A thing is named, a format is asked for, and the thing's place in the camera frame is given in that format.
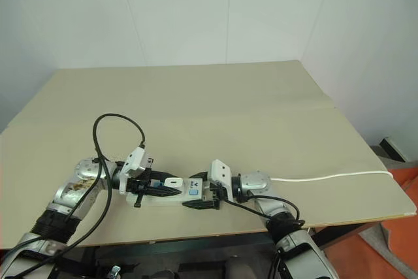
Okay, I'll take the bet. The white power strip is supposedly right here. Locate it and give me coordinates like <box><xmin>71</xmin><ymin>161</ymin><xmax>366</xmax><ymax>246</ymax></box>
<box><xmin>125</xmin><ymin>176</ymin><xmax>212</xmax><ymax>208</ymax></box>

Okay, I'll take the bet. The white power strip cable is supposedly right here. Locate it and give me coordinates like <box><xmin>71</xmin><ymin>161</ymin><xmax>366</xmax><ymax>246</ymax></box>
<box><xmin>269</xmin><ymin>170</ymin><xmax>394</xmax><ymax>183</ymax></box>

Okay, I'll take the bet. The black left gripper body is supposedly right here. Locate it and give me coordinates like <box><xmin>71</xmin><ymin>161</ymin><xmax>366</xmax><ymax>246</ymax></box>
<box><xmin>125</xmin><ymin>169</ymin><xmax>157</xmax><ymax>210</ymax></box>

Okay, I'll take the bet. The white charger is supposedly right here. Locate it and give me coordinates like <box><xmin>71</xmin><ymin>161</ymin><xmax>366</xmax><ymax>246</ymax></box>
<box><xmin>164</xmin><ymin>177</ymin><xmax>184</xmax><ymax>191</ymax></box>

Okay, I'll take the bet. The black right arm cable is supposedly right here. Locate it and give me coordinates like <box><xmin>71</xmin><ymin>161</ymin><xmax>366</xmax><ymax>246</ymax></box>
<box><xmin>221</xmin><ymin>195</ymin><xmax>303</xmax><ymax>279</ymax></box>

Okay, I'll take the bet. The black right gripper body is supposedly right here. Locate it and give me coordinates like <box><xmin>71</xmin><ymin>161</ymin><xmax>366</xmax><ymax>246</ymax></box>
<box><xmin>203</xmin><ymin>180</ymin><xmax>227</xmax><ymax>211</ymax></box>

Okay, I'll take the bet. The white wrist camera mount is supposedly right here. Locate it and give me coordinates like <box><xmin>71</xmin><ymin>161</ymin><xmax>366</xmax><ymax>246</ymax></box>
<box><xmin>118</xmin><ymin>147</ymin><xmax>155</xmax><ymax>197</ymax></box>
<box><xmin>208</xmin><ymin>159</ymin><xmax>234</xmax><ymax>201</ymax></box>

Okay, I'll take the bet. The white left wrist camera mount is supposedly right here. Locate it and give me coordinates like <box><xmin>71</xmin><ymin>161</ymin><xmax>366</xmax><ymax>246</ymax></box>
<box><xmin>118</xmin><ymin>147</ymin><xmax>155</xmax><ymax>197</ymax></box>

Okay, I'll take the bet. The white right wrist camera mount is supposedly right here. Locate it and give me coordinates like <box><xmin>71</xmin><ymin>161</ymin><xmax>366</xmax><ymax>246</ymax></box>
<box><xmin>208</xmin><ymin>159</ymin><xmax>234</xmax><ymax>201</ymax></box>

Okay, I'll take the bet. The black table frame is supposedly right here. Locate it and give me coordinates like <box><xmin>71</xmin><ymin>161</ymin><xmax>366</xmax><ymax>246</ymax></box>
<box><xmin>81</xmin><ymin>222</ymin><xmax>383</xmax><ymax>251</ymax></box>

